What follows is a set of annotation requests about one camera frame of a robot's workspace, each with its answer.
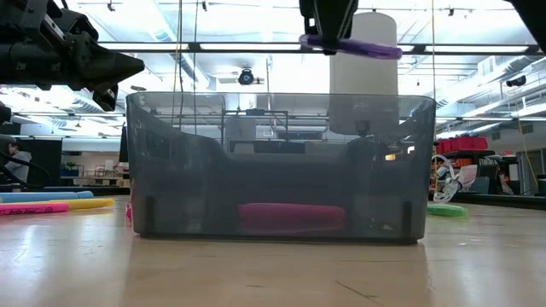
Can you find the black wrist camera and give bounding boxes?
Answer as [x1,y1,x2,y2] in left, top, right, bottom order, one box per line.
[298,0,320,36]
[16,0,100,43]

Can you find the black overhead frame beam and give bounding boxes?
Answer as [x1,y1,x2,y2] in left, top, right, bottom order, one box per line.
[96,40,541,55]

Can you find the yellow hanging cable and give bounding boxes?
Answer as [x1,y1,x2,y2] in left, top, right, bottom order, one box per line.
[516,120,535,177]

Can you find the white lamp cable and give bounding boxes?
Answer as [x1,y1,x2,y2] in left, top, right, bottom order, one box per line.
[430,153,464,205]

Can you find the white lamp with wooden base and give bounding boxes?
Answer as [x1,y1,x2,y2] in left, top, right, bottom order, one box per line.
[328,11,401,138]

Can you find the pink thin marker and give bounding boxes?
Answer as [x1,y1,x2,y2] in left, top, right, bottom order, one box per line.
[237,202,347,236]

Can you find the black overhead camera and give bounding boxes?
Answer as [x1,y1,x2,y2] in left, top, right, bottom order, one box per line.
[237,67,256,86]

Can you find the yellow highlighter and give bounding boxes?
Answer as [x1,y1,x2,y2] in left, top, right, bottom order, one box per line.
[49,197,116,211]

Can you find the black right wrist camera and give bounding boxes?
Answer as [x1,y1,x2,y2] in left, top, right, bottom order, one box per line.
[298,0,320,36]

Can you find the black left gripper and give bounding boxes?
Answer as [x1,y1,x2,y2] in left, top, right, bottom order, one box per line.
[0,31,146,113]

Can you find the black ceiling-mounted device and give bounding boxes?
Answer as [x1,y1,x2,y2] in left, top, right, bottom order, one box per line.
[505,74,528,89]

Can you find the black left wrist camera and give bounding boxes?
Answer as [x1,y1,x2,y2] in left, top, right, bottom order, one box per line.
[16,0,100,43]

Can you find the red storage bins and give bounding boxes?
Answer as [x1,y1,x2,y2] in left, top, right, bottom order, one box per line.
[435,136,489,154]

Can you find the blue thick marker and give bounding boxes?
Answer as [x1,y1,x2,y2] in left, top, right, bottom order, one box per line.
[0,190,95,204]

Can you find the purple thin marker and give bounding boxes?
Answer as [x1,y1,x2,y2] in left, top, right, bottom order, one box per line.
[298,32,404,61]

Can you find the dark smoky transparent bin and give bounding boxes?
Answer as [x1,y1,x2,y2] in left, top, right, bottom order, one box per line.
[125,90,439,246]

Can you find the person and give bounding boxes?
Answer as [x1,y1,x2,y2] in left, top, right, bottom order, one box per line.
[2,140,33,182]

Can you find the green thin marker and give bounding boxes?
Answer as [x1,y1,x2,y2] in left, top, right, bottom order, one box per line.
[426,203,469,218]

